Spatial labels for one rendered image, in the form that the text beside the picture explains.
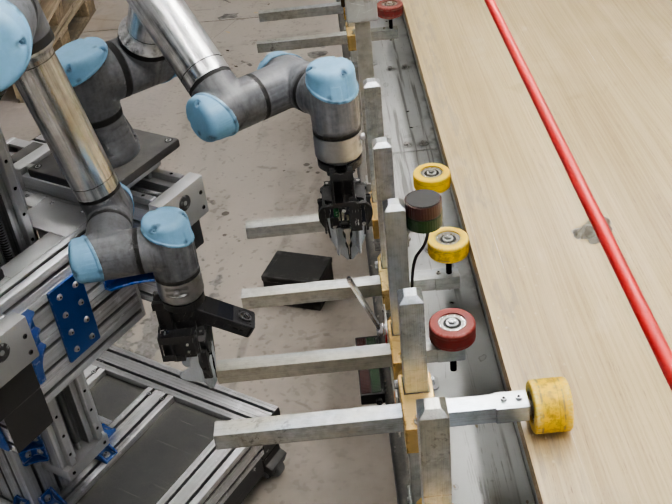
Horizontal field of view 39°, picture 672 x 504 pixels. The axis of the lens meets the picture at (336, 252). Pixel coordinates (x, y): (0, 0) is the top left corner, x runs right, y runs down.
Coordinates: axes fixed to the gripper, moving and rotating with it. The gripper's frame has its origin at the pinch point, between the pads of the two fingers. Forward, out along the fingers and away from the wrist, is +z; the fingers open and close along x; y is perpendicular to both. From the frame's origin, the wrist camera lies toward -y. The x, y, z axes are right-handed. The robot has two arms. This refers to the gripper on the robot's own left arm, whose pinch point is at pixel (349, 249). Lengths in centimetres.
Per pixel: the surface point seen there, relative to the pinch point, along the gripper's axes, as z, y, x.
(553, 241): 11.8, -12.7, 38.6
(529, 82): -62, 69, 15
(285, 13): 20, -165, -13
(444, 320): 11.6, 7.4, 15.1
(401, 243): -4.6, 6.1, 8.6
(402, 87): 40, -143, 22
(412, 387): 3.8, 31.1, 7.3
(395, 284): 3.7, 6.1, 7.2
